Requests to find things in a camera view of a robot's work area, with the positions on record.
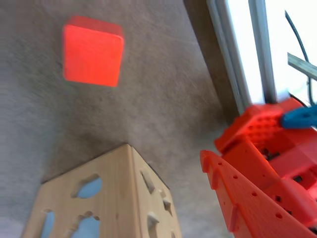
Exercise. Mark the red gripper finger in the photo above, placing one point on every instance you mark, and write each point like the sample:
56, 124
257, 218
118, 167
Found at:
244, 205

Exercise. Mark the red cube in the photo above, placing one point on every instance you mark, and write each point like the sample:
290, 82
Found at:
92, 57

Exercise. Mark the red robot arm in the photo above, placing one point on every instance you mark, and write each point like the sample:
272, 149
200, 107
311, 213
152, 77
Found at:
250, 148

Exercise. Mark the blue bar clamp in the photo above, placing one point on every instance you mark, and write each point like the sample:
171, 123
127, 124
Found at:
297, 119

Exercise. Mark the wooden shape sorter box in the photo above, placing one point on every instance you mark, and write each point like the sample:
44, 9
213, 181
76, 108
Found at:
116, 188

